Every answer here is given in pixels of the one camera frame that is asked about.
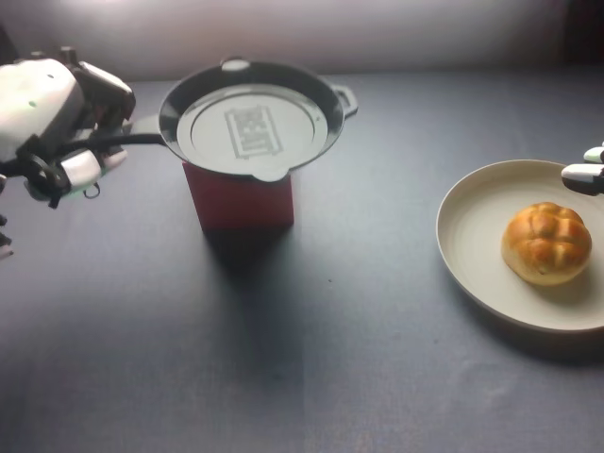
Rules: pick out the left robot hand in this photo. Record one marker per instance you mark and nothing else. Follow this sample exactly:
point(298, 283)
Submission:
point(38, 104)

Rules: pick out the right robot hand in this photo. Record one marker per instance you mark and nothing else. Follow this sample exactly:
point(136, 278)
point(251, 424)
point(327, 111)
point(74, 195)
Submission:
point(590, 179)

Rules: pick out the orange food item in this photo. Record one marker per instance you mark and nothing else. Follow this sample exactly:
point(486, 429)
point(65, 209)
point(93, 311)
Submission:
point(547, 240)

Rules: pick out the cream round plate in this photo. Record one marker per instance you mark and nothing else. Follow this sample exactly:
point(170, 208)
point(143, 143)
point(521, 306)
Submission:
point(472, 222)

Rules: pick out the red cube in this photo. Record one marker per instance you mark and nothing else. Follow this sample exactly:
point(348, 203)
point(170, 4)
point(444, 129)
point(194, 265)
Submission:
point(240, 203)

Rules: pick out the white backdrop board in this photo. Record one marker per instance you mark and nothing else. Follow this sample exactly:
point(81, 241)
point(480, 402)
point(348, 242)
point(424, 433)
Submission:
point(330, 28)

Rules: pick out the grey table cloth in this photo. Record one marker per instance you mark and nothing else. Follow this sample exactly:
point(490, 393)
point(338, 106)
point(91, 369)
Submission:
point(302, 354)

